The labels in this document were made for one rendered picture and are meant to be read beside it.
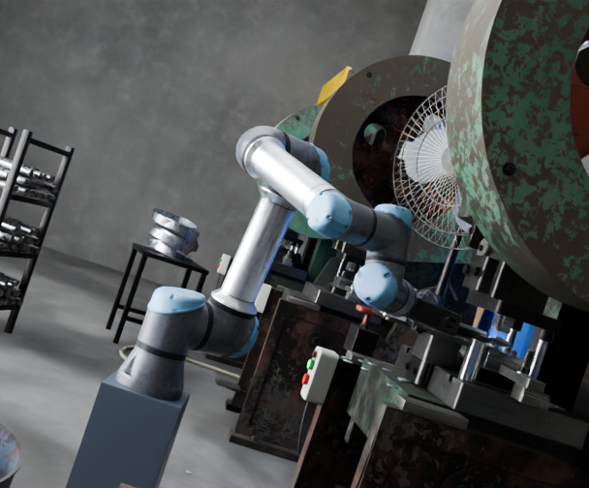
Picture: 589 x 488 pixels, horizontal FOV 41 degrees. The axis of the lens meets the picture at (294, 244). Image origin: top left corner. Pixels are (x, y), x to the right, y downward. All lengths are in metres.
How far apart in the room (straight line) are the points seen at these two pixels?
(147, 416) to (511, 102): 0.98
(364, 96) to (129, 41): 5.55
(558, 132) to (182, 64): 7.21
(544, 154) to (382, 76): 1.84
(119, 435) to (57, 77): 6.96
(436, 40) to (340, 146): 4.13
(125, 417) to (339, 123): 1.74
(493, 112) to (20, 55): 7.49
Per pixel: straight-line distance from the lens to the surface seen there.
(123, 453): 1.79
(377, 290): 1.44
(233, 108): 8.44
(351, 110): 3.18
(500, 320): 1.92
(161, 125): 8.40
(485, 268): 1.85
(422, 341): 1.87
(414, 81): 3.25
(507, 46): 1.43
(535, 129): 1.43
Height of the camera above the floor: 0.87
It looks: level
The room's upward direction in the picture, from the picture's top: 19 degrees clockwise
